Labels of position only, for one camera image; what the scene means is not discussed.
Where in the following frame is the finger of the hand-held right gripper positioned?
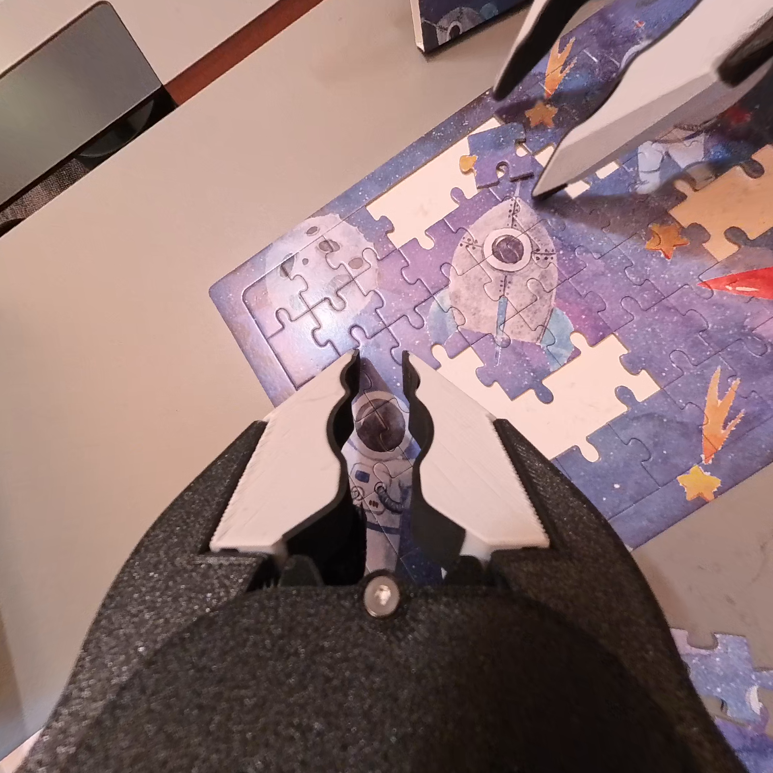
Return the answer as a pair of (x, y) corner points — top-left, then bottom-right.
(531, 0), (759, 200)
(493, 0), (591, 101)

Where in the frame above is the beige desk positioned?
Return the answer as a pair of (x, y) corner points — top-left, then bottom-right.
(0, 0), (773, 773)

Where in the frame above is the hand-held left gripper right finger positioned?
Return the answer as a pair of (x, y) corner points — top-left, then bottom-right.
(402, 351), (550, 559)

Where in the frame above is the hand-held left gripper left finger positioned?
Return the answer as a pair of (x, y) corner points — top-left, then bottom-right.
(210, 351), (361, 554)

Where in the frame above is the blue jigsaw piece orange corner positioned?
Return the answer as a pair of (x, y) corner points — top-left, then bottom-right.
(459, 124), (539, 191)

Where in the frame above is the space jigsaw puzzle board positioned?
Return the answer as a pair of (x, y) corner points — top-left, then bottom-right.
(208, 0), (773, 552)

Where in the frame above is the space print puzzle box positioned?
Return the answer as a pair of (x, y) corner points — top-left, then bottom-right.
(411, 0), (535, 56)

